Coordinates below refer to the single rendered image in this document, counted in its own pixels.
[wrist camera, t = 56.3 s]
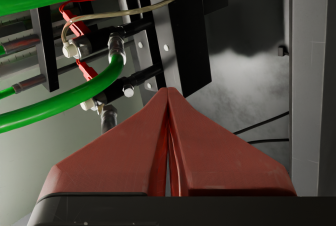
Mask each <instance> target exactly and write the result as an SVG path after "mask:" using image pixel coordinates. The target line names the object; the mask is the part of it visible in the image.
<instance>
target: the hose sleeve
mask: <svg viewBox="0 0 336 226"><path fill-rule="evenodd" d="M115 126H117V119H116V114H115V113H114V112H113V111H110V110H109V111H105V112H104V113H103V115H102V119H101V135H103V134H104V133H106V132H107V131H109V130H110V129H112V128H114V127H115Z"/></svg>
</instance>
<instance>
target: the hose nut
mask: <svg viewBox="0 0 336 226"><path fill-rule="evenodd" d="M106 111H112V112H114V113H115V115H116V118H117V115H118V111H117V109H116V108H115V107H114V106H113V105H112V104H109V105H105V106H103V108H102V111H101V119H102V115H103V113H104V112H106Z"/></svg>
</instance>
